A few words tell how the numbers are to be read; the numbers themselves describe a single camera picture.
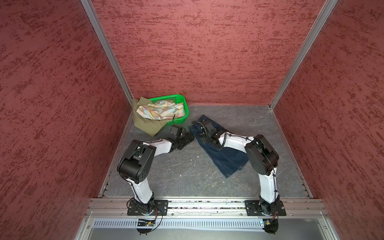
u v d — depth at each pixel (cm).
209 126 77
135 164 49
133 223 71
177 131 77
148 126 95
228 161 90
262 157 55
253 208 74
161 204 76
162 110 113
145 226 72
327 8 71
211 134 76
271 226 71
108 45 85
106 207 76
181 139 83
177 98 115
